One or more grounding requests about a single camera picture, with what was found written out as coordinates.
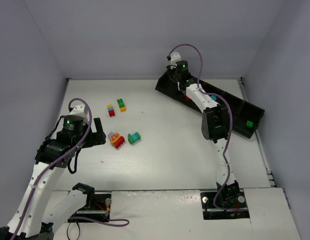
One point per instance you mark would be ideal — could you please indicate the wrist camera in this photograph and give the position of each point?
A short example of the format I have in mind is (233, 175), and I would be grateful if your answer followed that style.
(81, 111)
(173, 58)

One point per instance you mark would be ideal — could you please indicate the black compartment tray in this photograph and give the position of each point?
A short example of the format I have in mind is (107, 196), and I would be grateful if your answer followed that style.
(242, 110)

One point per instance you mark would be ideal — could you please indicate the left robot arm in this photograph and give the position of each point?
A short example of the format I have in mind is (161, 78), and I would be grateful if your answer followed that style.
(30, 221)

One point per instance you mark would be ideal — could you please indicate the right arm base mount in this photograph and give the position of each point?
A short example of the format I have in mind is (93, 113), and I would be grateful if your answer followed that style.
(234, 209)

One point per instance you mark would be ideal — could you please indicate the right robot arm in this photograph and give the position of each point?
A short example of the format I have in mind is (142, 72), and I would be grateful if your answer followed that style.
(216, 126)

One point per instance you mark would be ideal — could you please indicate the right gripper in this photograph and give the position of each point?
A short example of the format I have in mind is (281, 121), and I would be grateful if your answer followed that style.
(174, 74)

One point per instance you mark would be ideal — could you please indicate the yellow blue red brick stack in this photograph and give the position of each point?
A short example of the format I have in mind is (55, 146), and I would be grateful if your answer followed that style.
(110, 110)

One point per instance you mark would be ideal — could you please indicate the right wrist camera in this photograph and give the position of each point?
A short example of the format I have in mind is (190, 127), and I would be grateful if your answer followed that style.
(173, 58)

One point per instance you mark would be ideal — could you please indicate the green square brick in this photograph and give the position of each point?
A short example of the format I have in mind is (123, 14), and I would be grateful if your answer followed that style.
(249, 124)

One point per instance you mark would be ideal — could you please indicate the green blue brick stack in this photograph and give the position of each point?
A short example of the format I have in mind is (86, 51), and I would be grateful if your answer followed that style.
(133, 138)

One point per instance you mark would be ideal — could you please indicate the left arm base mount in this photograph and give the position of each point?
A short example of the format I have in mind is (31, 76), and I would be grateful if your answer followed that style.
(99, 210)

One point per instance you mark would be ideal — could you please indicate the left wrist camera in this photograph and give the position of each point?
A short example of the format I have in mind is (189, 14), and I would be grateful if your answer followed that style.
(81, 111)

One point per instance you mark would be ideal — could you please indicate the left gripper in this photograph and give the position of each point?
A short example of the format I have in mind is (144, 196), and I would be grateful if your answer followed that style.
(94, 138)

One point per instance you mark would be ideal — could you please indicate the red arch brick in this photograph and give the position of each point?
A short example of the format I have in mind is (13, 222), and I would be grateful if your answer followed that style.
(187, 98)

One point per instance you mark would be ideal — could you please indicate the teal oval flower brick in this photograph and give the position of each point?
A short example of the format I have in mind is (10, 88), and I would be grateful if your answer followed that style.
(214, 97)

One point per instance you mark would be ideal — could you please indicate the lilac yellow red brick stack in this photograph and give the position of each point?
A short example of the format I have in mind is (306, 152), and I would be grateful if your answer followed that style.
(115, 139)

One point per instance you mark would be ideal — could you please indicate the green yellow brick stack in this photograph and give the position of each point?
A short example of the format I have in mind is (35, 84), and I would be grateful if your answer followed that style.
(121, 105)

